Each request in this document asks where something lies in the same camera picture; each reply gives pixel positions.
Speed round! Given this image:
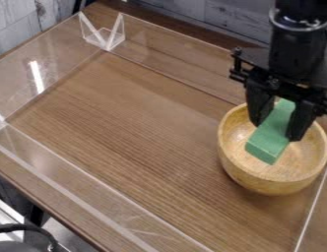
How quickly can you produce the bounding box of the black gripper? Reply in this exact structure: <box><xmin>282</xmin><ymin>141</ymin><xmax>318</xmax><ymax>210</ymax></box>
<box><xmin>230</xmin><ymin>47</ymin><xmax>327</xmax><ymax>142</ymax></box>

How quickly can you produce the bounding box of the green rectangular block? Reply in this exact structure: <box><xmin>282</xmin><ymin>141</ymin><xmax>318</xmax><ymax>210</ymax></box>
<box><xmin>246</xmin><ymin>99</ymin><xmax>294</xmax><ymax>164</ymax></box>

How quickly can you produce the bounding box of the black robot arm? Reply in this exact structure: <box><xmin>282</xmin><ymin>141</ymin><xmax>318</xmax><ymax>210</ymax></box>
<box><xmin>230</xmin><ymin>0</ymin><xmax>327</xmax><ymax>142</ymax></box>

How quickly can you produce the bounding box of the brown wooden bowl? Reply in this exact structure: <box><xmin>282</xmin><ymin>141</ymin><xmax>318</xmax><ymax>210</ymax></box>
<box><xmin>218</xmin><ymin>100</ymin><xmax>327</xmax><ymax>196</ymax></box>

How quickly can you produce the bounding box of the clear acrylic tray wall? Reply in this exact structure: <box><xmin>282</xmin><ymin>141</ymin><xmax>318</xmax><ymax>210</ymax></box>
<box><xmin>0</xmin><ymin>5</ymin><xmax>327</xmax><ymax>252</ymax></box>

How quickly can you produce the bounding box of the clear acrylic corner bracket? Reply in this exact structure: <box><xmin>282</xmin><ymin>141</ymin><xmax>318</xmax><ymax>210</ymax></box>
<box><xmin>79</xmin><ymin>12</ymin><xmax>125</xmax><ymax>51</ymax></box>

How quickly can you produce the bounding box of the black cable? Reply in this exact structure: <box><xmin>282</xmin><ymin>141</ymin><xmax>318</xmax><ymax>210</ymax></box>
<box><xmin>0</xmin><ymin>223</ymin><xmax>60</xmax><ymax>252</ymax></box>

